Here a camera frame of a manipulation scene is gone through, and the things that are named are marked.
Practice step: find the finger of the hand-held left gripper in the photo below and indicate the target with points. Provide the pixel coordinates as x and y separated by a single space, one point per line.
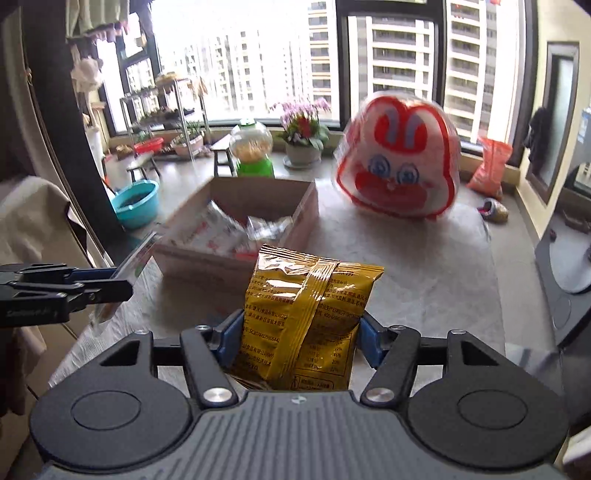
106 291
92 274

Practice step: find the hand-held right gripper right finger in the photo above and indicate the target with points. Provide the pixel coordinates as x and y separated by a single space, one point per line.
373 341

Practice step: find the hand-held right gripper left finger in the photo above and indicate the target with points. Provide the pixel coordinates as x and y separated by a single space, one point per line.
226 341

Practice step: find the yellow snack packet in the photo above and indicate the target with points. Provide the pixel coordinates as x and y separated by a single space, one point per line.
300 314

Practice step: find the pink cardboard box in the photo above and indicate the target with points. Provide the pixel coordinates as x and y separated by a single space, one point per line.
184 265

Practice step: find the white red-print snack packet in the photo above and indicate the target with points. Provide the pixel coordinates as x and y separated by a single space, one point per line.
207 235

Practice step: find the beige cloth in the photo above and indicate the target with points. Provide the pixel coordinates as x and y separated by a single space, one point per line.
32 221

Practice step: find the blue basin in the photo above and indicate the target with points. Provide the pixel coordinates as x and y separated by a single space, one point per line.
136 203

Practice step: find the wooden bench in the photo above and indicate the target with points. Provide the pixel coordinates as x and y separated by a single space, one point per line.
223 152
141 164

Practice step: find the clear wrapped snack packet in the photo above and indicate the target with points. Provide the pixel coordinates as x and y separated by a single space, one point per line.
270 227

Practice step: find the red basin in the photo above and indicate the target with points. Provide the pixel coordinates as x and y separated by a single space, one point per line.
148 146

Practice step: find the red white rabbit snack bag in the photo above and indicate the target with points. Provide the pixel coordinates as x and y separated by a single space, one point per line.
397 175

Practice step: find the metal plant rack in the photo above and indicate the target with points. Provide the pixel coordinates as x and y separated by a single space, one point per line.
161 115

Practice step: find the patterned slipper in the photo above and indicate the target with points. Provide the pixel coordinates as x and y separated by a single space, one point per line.
494 210

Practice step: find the black appliance with round door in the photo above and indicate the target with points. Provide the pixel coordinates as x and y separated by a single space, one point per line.
563 314

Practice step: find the candy jar with green base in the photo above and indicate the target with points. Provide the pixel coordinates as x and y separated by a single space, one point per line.
251 147

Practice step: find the white hanging cloth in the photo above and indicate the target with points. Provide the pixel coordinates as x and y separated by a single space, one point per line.
87 74

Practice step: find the orange plastic bag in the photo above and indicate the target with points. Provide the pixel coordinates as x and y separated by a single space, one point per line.
491 170

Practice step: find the pink orchid plant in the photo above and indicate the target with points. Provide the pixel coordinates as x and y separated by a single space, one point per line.
302 129

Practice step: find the window curtain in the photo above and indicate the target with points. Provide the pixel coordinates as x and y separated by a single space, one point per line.
97 16

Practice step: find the dark hanging garment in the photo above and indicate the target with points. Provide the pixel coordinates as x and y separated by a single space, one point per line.
535 134

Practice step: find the dark framed glass door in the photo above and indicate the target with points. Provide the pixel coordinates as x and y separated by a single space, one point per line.
561 115

